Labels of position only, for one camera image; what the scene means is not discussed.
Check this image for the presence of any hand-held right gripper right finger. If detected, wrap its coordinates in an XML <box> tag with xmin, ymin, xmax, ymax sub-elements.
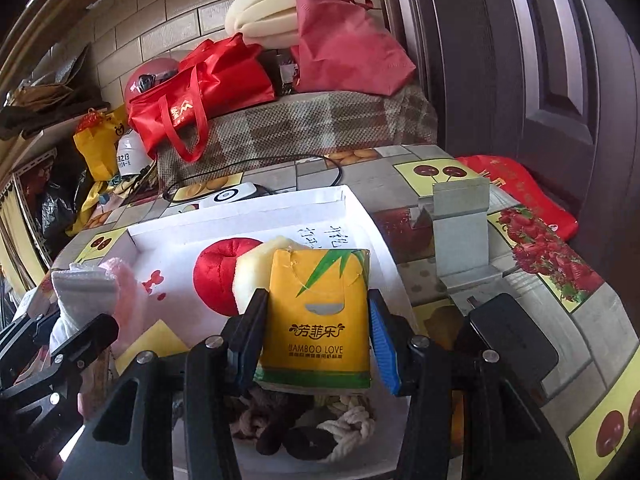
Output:
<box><xmin>367</xmin><ymin>289</ymin><xmax>576</xmax><ymax>480</ymax></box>

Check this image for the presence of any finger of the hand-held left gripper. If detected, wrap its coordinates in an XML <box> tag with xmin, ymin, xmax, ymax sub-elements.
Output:
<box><xmin>0</xmin><ymin>312</ymin><xmax>121</xmax><ymax>441</ymax></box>
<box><xmin>0</xmin><ymin>309</ymin><xmax>58</xmax><ymax>381</ymax></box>

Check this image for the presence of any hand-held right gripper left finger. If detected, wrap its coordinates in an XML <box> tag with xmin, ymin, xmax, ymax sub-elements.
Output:
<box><xmin>59</xmin><ymin>288</ymin><xmax>271</xmax><ymax>480</ymax></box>

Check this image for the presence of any yellow tissue packet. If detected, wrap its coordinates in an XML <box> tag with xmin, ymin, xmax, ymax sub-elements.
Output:
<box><xmin>254</xmin><ymin>249</ymin><xmax>373</xmax><ymax>390</ymax></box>

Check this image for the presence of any white cardboard box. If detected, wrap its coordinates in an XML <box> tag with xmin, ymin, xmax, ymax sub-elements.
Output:
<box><xmin>112</xmin><ymin>185</ymin><xmax>418</xmax><ymax>476</ymax></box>

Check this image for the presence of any pink plush toy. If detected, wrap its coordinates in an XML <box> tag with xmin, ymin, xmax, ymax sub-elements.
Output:
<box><xmin>97</xmin><ymin>257</ymin><xmax>151</xmax><ymax>341</ymax></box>

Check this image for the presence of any yellow cloth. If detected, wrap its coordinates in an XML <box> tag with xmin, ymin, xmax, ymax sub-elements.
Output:
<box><xmin>115</xmin><ymin>320</ymin><xmax>191</xmax><ymax>376</ymax></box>

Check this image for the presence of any pale yellow sponge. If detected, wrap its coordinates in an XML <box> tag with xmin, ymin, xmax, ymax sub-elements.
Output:
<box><xmin>234</xmin><ymin>235</ymin><xmax>301</xmax><ymax>311</ymax></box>

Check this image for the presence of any red plush apple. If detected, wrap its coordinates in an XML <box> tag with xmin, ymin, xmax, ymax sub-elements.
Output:
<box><xmin>192</xmin><ymin>238</ymin><xmax>263</xmax><ymax>317</ymax></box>

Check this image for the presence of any black power adapter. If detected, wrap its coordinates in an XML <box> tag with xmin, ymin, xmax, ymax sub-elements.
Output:
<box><xmin>452</xmin><ymin>292</ymin><xmax>560</xmax><ymax>401</ymax></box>

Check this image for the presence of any white round container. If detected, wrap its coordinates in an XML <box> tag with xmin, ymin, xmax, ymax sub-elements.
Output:
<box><xmin>116</xmin><ymin>132</ymin><xmax>151</xmax><ymax>178</ymax></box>

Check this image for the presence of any yellow plastic bag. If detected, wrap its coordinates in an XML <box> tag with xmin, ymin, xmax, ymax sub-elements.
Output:
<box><xmin>74</xmin><ymin>105</ymin><xmax>131</xmax><ymax>181</ymax></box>

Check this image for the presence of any flat red gift bag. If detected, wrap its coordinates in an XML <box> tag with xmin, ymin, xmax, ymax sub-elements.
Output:
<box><xmin>457</xmin><ymin>155</ymin><xmax>578</xmax><ymax>241</ymax></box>

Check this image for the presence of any cluttered wooden shelf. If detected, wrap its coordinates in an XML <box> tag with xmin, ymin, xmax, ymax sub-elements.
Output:
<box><xmin>0</xmin><ymin>45</ymin><xmax>111</xmax><ymax>261</ymax></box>

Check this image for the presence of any plaid sofa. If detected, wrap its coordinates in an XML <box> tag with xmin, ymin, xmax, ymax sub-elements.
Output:
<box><xmin>157</xmin><ymin>84</ymin><xmax>438</xmax><ymax>196</ymax></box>

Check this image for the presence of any pink helmet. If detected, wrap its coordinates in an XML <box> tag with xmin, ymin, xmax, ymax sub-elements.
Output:
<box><xmin>124</xmin><ymin>58</ymin><xmax>181</xmax><ymax>106</ymax></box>

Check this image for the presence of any red bag with gold print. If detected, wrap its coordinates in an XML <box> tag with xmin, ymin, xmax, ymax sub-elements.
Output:
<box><xmin>127</xmin><ymin>35</ymin><xmax>276</xmax><ymax>163</ymax></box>

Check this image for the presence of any pinkish red fabric bag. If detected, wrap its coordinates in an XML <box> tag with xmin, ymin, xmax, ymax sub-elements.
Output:
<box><xmin>290</xmin><ymin>0</ymin><xmax>418</xmax><ymax>96</ymax></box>

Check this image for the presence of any dark brown door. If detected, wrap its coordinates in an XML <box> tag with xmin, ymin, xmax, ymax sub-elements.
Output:
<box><xmin>375</xmin><ymin>0</ymin><xmax>640</xmax><ymax>281</ymax></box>

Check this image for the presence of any white foam pile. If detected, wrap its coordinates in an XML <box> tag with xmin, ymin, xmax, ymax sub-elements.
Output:
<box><xmin>225</xmin><ymin>0</ymin><xmax>301</xmax><ymax>48</ymax></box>

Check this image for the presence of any knotted rope toy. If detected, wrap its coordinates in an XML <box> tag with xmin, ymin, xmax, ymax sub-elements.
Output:
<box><xmin>230</xmin><ymin>385</ymin><xmax>321</xmax><ymax>456</ymax></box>

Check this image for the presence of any white cotton rope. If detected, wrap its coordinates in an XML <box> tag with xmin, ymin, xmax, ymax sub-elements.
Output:
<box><xmin>315</xmin><ymin>395</ymin><xmax>376</xmax><ymax>463</ymax></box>

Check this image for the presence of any grey metal bracket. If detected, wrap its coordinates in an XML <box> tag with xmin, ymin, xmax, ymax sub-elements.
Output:
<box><xmin>417</xmin><ymin>170</ymin><xmax>503</xmax><ymax>291</ymax></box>

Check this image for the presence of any black power cable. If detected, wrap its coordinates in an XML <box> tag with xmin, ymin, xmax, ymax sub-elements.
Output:
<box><xmin>165</xmin><ymin>154</ymin><xmax>343</xmax><ymax>201</ymax></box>

